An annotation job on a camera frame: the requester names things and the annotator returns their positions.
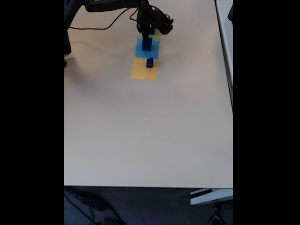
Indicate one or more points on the small blue cube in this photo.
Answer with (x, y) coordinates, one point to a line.
(150, 63)

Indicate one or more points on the light blue paper square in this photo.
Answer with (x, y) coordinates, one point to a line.
(155, 51)

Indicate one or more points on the black camera box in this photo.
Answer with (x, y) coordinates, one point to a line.
(164, 23)

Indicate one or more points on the white table foot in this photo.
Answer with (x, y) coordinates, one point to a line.
(211, 198)

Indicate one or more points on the medium blue cube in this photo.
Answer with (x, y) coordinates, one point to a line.
(151, 47)

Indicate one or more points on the orange paper square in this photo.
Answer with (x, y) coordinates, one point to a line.
(140, 72)

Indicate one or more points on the green paper square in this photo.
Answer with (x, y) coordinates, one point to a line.
(157, 35)

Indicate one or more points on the white adjacent table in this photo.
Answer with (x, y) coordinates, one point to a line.
(225, 35)

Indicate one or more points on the dark object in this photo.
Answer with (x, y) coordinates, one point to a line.
(230, 12)

